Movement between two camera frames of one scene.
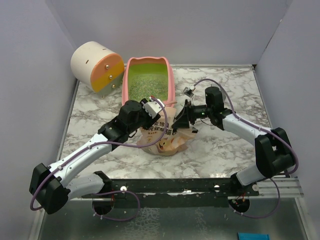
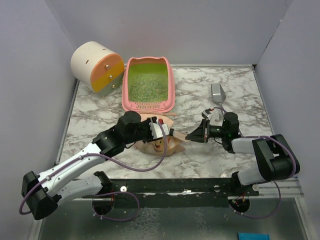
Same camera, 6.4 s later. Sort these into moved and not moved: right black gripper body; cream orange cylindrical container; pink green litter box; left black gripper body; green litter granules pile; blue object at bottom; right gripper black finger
Moved: right gripper black finger; right black gripper body; left black gripper body
Not moved: blue object at bottom; pink green litter box; green litter granules pile; cream orange cylindrical container
